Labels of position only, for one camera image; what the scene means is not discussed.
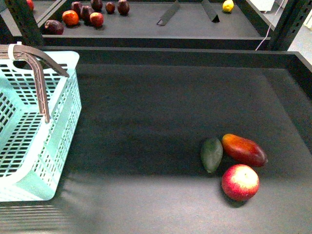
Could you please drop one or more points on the black shelf post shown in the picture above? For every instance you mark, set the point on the black shelf post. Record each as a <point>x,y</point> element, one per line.
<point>25,22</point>
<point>289,24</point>

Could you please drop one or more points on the red orange mango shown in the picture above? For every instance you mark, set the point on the red orange mango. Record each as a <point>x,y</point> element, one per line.
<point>244,150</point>

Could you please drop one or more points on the dark purple fruit back left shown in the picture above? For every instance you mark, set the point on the dark purple fruit back left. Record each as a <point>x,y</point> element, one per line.
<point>76,6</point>

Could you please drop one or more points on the light blue plastic basket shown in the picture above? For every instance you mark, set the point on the light blue plastic basket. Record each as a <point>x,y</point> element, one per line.
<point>33,152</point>

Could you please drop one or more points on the red apple on back shelf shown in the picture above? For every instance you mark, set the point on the red apple on back shelf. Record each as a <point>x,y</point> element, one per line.
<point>97,19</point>

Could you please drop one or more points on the dark purple fruit front left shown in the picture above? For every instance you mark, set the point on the dark purple fruit front left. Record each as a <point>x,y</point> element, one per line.
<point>53,27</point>

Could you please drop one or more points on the small dark red fruit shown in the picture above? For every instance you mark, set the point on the small dark red fruit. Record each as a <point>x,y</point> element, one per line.
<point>110,7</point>

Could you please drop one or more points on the dark purple fruit right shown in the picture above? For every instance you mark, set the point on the dark purple fruit right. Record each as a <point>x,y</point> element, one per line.
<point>123,7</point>

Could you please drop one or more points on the dark purple fruit top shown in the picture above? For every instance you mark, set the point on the dark purple fruit top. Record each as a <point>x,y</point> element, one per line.
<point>96,5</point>

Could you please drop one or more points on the black shelf divider right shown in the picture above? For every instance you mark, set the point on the black shelf divider right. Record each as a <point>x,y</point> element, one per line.
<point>211,13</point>

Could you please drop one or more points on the black shelf divider left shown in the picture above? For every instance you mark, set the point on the black shelf divider left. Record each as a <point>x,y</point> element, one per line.
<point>165,18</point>

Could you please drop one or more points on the red yellow apple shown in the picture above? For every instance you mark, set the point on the red yellow apple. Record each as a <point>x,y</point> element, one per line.
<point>240,182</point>

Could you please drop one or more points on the orange red fruit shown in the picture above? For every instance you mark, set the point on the orange red fruit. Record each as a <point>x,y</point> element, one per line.
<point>70,18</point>

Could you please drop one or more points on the red fruit far left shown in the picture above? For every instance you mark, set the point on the red fruit far left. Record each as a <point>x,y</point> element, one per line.
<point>30,4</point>

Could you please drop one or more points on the dark purple fruit middle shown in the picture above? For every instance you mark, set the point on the dark purple fruit middle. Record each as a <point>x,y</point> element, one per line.
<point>85,13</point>

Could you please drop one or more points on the brown basket handle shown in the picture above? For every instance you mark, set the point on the brown basket handle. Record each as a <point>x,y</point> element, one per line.
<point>32,56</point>

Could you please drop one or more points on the white zip tie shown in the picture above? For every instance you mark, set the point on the white zip tie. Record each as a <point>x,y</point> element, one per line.
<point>10,50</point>

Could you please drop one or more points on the black shelf post right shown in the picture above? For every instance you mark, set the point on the black shelf post right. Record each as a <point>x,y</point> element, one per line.
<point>289,24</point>

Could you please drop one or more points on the green avocado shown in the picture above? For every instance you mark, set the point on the green avocado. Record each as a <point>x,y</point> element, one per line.
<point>211,154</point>

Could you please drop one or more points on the dark purple fruit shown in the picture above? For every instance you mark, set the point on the dark purple fruit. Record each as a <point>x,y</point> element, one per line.
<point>85,13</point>
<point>96,5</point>
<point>76,6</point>
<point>53,27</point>
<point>123,7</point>

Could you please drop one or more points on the black shelf post left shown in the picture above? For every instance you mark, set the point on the black shelf post left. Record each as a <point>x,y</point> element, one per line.
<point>25,22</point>

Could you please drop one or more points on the black shelf divider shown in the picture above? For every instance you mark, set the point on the black shelf divider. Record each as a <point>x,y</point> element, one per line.
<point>211,13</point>
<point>165,18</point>

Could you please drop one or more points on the yellow lemon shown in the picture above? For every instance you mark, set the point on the yellow lemon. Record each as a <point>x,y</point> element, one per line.
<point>228,6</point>

